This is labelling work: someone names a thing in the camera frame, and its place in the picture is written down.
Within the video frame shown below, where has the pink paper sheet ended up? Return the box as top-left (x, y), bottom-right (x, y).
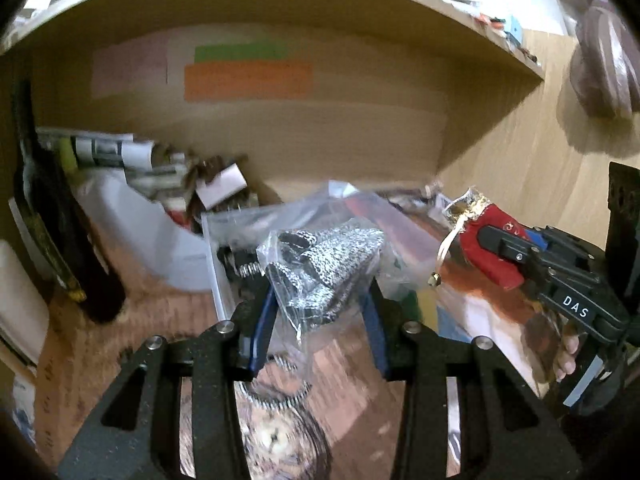
top-left (91, 32), bottom-right (171, 100)

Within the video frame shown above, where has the metal coil spring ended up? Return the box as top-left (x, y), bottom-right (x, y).
top-left (239, 352), bottom-right (313, 408)

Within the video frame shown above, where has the white box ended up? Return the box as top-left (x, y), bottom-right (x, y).
top-left (0, 240), bottom-right (51, 366)

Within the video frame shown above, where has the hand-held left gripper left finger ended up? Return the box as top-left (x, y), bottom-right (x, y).
top-left (59, 287), bottom-right (279, 480)

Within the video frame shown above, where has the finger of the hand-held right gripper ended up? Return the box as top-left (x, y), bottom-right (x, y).
top-left (529, 226), bottom-right (592, 261)
top-left (476, 225), bottom-right (540, 281)

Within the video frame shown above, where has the clear plastic bag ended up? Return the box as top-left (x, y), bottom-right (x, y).
top-left (206, 179), bottom-right (442, 357)

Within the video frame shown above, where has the dark glass bottle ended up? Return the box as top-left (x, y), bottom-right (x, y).
top-left (11, 77), bottom-right (127, 325)

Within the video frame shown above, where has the red pouch with gold trim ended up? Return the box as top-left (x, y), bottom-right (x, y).
top-left (432, 186), bottom-right (532, 292)

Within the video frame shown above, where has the clear plastic box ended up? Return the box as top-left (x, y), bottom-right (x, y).
top-left (200, 210), bottom-right (241, 322)

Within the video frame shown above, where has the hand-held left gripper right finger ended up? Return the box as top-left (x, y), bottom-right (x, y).
top-left (357, 280), bottom-right (584, 480)

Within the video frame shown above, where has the person's right hand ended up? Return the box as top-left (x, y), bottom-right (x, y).
top-left (554, 332), bottom-right (582, 382)

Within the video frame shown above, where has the orange paper sheet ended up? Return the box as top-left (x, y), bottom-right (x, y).
top-left (183, 60), bottom-right (314, 102)

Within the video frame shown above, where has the glossy printed book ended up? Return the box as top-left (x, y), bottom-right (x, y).
top-left (415, 260), bottom-right (566, 401)

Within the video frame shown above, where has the black white knitted cloth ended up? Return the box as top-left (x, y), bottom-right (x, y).
top-left (265, 227), bottom-right (387, 336)

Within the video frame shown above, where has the white plastic bag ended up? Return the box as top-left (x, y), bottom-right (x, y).
top-left (75, 172), bottom-right (213, 293)

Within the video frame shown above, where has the green paper sheet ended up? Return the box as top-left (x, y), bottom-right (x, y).
top-left (194, 40), bottom-right (289, 63)

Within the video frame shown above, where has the pile of papers and packets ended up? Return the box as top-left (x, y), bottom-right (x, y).
top-left (37, 127), bottom-right (261, 226)

